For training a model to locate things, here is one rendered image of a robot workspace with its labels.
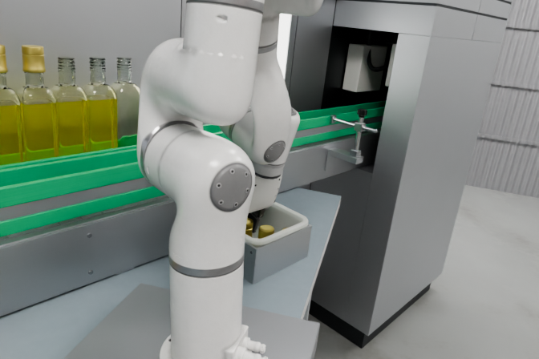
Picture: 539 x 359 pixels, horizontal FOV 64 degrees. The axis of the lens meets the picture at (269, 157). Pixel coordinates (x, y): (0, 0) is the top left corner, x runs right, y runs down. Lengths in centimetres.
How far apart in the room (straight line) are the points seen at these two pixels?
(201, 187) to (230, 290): 15
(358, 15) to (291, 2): 98
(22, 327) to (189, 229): 40
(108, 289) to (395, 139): 104
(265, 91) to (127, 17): 50
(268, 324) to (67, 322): 33
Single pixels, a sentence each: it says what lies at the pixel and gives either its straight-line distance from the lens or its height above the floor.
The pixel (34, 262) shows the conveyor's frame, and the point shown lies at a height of 83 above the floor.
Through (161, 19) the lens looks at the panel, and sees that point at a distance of 112.
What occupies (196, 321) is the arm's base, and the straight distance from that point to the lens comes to 57.
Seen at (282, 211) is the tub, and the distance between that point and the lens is 99.
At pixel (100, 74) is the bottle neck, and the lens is 90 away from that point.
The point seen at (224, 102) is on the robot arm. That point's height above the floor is 116.
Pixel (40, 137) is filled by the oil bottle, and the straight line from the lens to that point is 87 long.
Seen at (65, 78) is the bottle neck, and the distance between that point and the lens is 88.
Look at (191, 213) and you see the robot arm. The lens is 49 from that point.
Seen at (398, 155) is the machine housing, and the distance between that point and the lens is 153.
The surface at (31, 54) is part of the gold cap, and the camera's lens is 85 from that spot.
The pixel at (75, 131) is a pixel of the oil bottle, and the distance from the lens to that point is 89.
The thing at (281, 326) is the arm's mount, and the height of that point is 80.
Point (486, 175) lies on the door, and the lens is 420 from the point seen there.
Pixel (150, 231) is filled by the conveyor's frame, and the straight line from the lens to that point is 89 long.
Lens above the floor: 125
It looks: 18 degrees down
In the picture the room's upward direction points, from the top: 6 degrees clockwise
